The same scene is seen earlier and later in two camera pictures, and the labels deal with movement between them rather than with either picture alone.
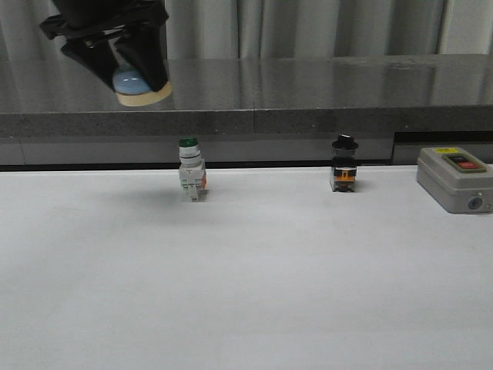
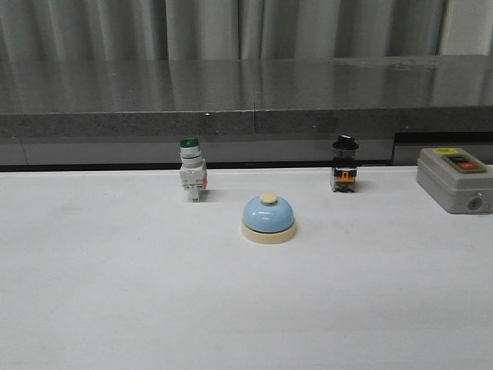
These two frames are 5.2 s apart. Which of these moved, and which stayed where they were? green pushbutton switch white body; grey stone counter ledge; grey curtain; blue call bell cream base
Moved: blue call bell cream base
Stayed: grey stone counter ledge; grey curtain; green pushbutton switch white body
